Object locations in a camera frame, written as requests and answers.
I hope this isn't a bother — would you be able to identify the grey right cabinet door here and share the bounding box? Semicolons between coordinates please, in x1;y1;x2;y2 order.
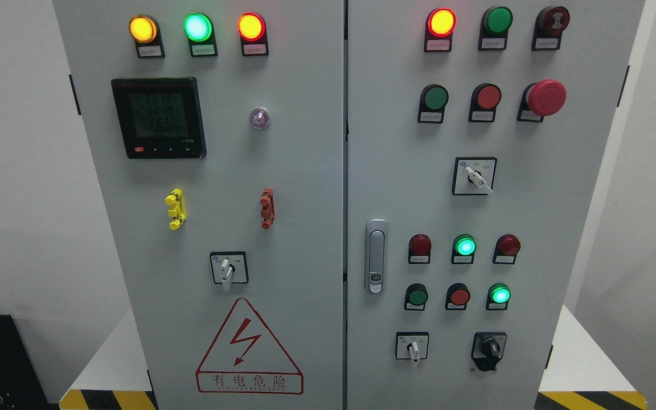
346;1;645;409

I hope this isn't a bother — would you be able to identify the black digital power meter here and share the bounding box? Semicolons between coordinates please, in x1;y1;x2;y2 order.
111;77;207;160

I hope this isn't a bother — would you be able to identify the grey left cabinet door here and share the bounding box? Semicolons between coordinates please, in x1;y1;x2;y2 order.
53;1;344;409

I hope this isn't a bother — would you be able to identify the yellow indicator light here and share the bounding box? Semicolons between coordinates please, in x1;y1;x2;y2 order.
129;15;166;58

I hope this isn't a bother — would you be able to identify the dark red indicator left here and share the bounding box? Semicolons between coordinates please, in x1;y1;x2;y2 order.
408;233;432;264

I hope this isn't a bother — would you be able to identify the green push button upper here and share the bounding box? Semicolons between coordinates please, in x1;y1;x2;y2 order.
417;84;449;124

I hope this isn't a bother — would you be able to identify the red indicator light top left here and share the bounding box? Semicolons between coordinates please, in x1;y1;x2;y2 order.
237;11;269;56

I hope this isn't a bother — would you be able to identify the white selector switch lower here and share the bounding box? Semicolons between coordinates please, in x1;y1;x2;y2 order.
394;331;429;363

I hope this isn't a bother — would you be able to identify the red terminal connector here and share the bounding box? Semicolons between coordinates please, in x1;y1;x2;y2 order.
259;188;276;230

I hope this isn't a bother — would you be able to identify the black rotary knob switch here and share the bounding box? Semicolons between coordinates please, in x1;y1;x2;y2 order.
470;332;507;372

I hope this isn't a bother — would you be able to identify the green push button lower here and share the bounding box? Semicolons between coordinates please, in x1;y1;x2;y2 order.
404;283;429;311

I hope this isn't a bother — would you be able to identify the white selector switch upper right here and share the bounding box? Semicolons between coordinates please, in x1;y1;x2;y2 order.
452;157;498;196

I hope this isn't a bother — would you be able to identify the green indicator light top left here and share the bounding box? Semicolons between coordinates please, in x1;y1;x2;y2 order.
183;13;218;58

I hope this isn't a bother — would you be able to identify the green lit push button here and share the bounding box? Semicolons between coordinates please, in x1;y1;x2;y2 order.
485;283;512;311

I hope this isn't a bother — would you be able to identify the white platform with hazard stripes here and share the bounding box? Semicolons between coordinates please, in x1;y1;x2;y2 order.
58;308;648;409

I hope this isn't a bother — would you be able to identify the white rotary light switch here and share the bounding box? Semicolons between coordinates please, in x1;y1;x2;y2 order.
209;251;249;292

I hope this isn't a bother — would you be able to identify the red push button lower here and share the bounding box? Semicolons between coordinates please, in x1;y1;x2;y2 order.
445;283;471;311

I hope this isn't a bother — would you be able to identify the dark red indicator right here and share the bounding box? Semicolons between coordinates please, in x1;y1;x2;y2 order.
493;234;521;265

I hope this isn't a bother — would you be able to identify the green lit indicator middle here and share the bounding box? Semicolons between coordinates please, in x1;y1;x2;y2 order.
451;233;477;264

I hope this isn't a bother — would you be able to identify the red electrical hazard warning sticker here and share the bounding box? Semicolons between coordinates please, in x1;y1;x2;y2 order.
195;297;303;395

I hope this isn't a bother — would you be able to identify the white selector switch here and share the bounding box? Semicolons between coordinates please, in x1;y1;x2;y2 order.
394;331;429;363
452;157;498;196

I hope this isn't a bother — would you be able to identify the red lit indicator right door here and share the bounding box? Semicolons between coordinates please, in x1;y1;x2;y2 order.
424;7;457;54

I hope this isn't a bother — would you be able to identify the red push button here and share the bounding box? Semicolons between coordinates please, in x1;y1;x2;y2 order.
445;283;471;311
468;83;502;122

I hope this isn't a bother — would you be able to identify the yellow terminal connector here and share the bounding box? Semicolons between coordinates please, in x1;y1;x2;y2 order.
165;188;186;231

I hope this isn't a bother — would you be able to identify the dark red buzzer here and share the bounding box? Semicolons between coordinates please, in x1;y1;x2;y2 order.
531;6;570;50

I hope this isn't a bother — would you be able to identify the green indicator top right door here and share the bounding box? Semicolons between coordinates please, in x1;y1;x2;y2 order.
477;6;514;51

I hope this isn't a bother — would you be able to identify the red push button upper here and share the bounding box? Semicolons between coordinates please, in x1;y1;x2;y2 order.
468;83;502;122

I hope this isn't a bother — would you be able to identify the dark red indicator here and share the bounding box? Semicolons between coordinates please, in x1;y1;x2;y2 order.
408;233;432;264
493;234;521;265

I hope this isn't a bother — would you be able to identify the small clear lamp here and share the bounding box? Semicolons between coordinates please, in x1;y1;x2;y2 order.
249;106;270;130

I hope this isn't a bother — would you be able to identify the red emergency stop button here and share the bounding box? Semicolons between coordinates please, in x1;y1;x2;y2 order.
517;79;567;124

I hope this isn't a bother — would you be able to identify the grey cabinet door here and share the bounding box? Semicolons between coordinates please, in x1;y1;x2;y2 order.
346;1;645;409
53;1;344;409

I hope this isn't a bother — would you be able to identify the silver door handle lock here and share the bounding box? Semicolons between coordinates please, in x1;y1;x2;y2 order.
364;219;388;295

